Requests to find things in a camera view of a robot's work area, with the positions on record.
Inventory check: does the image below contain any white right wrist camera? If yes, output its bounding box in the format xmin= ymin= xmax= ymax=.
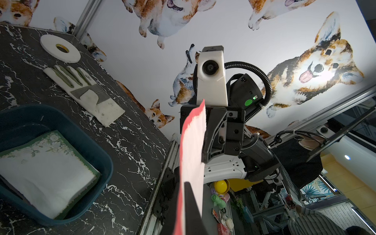
xmin=196 ymin=46 xmax=228 ymax=107

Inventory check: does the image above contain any white tape roll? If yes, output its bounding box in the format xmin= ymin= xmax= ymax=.
xmin=40 ymin=34 xmax=81 ymax=63

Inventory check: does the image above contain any red bordered stationery paper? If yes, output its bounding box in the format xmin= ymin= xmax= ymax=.
xmin=173 ymin=101 xmax=206 ymax=235

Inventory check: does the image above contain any aluminium frame post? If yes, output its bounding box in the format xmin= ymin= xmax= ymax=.
xmin=72 ymin=0 xmax=103 ymax=42

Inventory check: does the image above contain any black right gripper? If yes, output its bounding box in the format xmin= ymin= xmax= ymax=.
xmin=180 ymin=105 xmax=245 ymax=164

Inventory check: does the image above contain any green bordered stationery paper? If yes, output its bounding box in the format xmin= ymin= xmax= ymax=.
xmin=1 ymin=130 xmax=101 ymax=219

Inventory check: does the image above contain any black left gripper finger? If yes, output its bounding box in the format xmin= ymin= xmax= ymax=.
xmin=184 ymin=182 xmax=208 ymax=235

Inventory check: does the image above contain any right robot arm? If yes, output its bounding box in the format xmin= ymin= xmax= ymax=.
xmin=202 ymin=61 xmax=281 ymax=183

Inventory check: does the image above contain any teal plastic storage box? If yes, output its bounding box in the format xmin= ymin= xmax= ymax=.
xmin=1 ymin=104 xmax=114 ymax=226

